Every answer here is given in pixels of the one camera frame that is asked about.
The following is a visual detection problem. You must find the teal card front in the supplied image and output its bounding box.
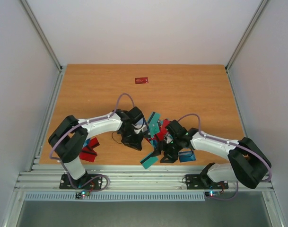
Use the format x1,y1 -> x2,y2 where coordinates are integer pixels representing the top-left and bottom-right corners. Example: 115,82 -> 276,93
140,153 -> 158,170

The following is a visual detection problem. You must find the teal card top pile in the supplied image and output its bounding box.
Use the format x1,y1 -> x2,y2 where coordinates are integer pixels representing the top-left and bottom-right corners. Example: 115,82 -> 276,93
147,112 -> 160,126

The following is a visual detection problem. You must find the teal card pile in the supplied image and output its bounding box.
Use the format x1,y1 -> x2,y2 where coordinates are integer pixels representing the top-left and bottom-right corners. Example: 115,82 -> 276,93
149,123 -> 160,138
147,112 -> 160,126

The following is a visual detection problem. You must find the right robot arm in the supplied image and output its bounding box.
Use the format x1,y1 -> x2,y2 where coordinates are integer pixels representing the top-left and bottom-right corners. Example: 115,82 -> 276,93
161,120 -> 271,189

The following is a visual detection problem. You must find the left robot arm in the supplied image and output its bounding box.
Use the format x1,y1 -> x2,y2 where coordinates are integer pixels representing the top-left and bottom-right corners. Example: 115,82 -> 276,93
48,107 -> 145,189

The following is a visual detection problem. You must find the red card pile centre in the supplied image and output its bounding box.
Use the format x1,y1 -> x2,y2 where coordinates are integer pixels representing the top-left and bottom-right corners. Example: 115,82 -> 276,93
160,119 -> 171,136

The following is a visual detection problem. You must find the teal card pile left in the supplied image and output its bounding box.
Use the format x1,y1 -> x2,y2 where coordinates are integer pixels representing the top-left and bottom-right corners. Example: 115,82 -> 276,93
149,123 -> 160,138

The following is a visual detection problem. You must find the red card left upper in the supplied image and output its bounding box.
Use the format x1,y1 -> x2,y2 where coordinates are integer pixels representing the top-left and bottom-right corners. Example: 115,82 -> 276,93
82,138 -> 100,152

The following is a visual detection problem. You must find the blue VIP card left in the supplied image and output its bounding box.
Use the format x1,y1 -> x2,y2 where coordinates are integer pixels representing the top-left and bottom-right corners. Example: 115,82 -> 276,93
84,139 -> 90,147

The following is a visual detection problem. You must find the lone red card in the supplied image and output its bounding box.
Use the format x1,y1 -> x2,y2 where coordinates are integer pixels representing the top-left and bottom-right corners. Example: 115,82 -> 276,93
135,77 -> 148,84

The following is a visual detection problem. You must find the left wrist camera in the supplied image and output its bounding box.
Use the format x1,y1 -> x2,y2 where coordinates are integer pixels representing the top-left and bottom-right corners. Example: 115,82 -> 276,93
134,118 -> 145,134

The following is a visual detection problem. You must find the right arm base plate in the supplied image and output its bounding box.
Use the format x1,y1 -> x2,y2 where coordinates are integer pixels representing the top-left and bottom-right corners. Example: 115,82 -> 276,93
185,174 -> 229,190

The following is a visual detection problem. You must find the grey cable duct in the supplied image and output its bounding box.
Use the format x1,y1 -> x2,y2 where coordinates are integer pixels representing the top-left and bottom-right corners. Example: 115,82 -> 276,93
24,192 -> 205,202

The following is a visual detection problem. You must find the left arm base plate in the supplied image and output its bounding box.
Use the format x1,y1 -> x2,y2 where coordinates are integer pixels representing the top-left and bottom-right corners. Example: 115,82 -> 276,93
59,174 -> 103,190

